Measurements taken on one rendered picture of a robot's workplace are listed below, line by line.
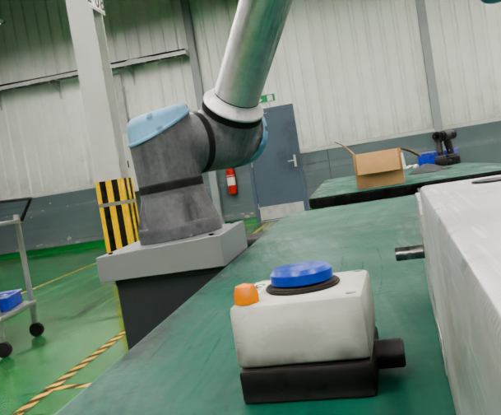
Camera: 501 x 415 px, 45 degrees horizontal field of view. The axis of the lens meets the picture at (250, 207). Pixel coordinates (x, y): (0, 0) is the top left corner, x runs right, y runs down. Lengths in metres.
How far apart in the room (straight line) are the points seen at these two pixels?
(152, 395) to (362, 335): 0.15
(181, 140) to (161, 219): 0.14
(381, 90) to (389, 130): 0.74
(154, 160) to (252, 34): 0.27
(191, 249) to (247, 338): 0.62
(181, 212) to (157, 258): 0.10
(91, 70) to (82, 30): 0.43
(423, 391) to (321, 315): 0.07
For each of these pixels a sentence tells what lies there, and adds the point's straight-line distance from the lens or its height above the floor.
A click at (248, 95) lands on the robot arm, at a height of 1.06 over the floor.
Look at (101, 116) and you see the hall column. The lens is 6.90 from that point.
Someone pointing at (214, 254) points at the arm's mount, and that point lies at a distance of 0.97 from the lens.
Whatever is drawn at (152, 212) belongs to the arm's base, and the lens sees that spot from 1.06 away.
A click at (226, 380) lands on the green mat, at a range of 0.44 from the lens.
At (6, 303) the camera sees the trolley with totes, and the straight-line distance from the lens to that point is 4.50.
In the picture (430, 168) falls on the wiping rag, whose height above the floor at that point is 0.80.
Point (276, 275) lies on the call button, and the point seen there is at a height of 0.85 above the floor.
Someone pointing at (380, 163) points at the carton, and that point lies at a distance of 2.64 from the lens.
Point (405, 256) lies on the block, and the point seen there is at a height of 0.83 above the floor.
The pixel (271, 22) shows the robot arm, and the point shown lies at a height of 1.16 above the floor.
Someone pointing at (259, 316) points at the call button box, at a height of 0.83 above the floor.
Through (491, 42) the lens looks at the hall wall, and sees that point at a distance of 11.89.
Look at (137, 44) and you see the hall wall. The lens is 12.37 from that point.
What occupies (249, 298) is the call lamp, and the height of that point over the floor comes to 0.84.
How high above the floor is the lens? 0.92
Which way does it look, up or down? 3 degrees down
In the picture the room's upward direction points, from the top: 9 degrees counter-clockwise
